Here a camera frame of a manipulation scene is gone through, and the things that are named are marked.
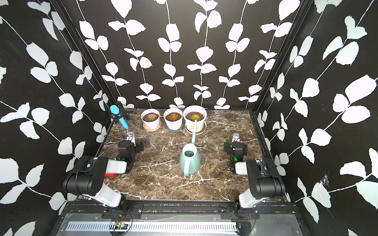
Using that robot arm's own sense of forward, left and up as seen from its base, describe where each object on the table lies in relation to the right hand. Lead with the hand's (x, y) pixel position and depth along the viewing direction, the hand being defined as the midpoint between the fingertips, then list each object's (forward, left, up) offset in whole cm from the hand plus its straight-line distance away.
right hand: (235, 139), depth 95 cm
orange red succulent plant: (+17, +42, +3) cm, 45 cm away
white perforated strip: (-47, +44, -6) cm, 65 cm away
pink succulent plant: (+17, +59, +3) cm, 61 cm away
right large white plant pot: (+21, +27, +2) cm, 34 cm away
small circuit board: (-47, +62, -6) cm, 78 cm away
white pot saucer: (+9, +23, -5) cm, 25 cm away
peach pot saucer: (+11, +58, -6) cm, 60 cm away
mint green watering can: (-20, +29, +8) cm, 36 cm away
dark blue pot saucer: (+12, +47, -6) cm, 49 cm away
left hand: (0, +67, +2) cm, 67 cm away
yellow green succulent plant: (+15, +26, +4) cm, 31 cm away
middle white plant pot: (+13, +44, -1) cm, 45 cm away
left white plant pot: (+12, +58, 0) cm, 59 cm away
